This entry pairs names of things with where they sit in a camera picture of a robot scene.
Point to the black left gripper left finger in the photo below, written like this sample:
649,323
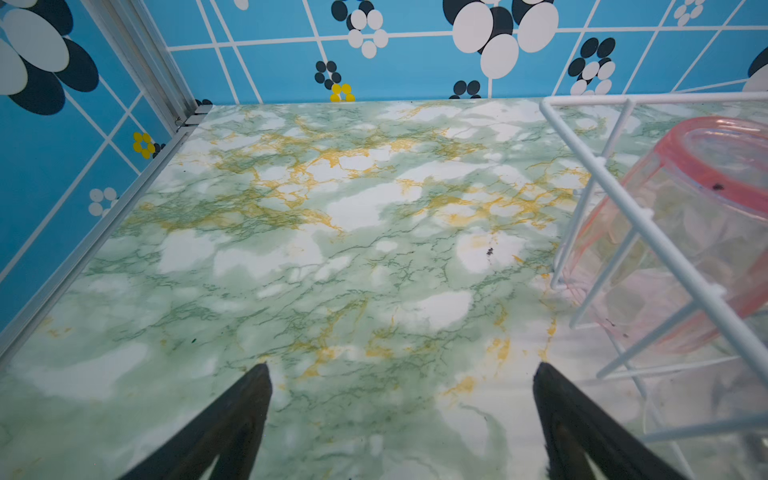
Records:
224,438

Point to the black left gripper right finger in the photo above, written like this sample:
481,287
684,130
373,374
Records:
581,439

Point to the pink transparent plastic cup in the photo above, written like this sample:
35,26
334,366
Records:
706,184

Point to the white wire dish rack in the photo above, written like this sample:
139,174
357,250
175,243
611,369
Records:
699,380

